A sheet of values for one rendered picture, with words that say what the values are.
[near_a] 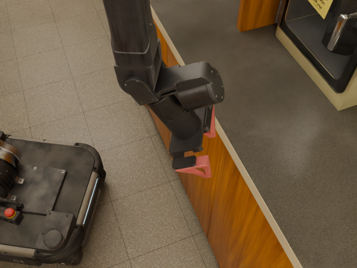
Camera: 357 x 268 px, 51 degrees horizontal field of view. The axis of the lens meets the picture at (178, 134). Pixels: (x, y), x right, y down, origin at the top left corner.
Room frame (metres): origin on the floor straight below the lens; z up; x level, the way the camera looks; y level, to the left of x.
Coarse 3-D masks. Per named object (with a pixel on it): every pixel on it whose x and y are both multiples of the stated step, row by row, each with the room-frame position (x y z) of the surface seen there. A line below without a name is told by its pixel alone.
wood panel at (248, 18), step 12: (240, 0) 0.95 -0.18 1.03; (252, 0) 0.93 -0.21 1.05; (264, 0) 0.95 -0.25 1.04; (276, 0) 0.96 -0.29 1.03; (240, 12) 0.94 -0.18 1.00; (252, 12) 0.94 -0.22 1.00; (264, 12) 0.95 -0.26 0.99; (276, 12) 0.97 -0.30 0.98; (240, 24) 0.93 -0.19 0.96; (252, 24) 0.94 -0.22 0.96; (264, 24) 0.96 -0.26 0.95
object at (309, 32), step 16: (288, 0) 0.88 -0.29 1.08; (304, 0) 0.82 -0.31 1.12; (336, 0) 0.73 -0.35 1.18; (352, 0) 0.69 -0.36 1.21; (288, 16) 0.86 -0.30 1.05; (304, 16) 0.80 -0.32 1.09; (320, 16) 0.76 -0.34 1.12; (336, 16) 0.71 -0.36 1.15; (288, 32) 0.84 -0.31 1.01; (304, 32) 0.79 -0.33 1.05; (320, 32) 0.74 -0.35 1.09; (352, 32) 0.66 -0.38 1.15; (304, 48) 0.77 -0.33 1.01; (320, 48) 0.72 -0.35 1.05; (336, 48) 0.68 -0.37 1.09; (352, 48) 0.64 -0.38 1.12; (320, 64) 0.70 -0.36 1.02; (336, 64) 0.66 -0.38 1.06; (352, 64) 0.62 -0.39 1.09; (336, 80) 0.64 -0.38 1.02
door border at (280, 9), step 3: (282, 0) 0.90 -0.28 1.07; (285, 0) 0.89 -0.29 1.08; (282, 3) 0.90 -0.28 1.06; (285, 3) 0.88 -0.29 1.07; (282, 6) 0.89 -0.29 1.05; (279, 9) 0.90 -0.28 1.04; (282, 9) 0.89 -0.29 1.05; (279, 12) 0.90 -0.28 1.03; (282, 12) 0.89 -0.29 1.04; (279, 15) 0.89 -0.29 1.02; (282, 15) 0.88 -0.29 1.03; (279, 18) 0.89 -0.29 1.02; (279, 21) 0.89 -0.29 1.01; (279, 24) 0.89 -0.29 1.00
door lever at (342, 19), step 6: (354, 12) 0.65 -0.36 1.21; (342, 18) 0.64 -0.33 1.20; (348, 18) 0.64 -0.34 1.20; (336, 24) 0.65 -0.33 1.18; (342, 24) 0.63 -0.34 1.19; (336, 30) 0.64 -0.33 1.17; (342, 30) 0.64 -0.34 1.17; (336, 36) 0.63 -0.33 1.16; (330, 42) 0.64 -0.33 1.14; (336, 42) 0.64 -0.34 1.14; (330, 48) 0.64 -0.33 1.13
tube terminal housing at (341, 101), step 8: (280, 32) 0.89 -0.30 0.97; (280, 40) 0.88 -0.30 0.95; (288, 40) 0.85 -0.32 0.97; (288, 48) 0.84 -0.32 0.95; (296, 48) 0.81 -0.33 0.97; (296, 56) 0.80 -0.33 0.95; (304, 64) 0.77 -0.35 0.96; (312, 72) 0.73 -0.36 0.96; (320, 80) 0.70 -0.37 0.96; (352, 80) 0.62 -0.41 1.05; (320, 88) 0.69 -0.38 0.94; (328, 88) 0.67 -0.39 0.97; (352, 88) 0.62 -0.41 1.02; (328, 96) 0.66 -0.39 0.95; (336, 96) 0.64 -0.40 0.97; (344, 96) 0.62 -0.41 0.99; (352, 96) 0.62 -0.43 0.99; (336, 104) 0.63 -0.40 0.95; (344, 104) 0.62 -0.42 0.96; (352, 104) 0.63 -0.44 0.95
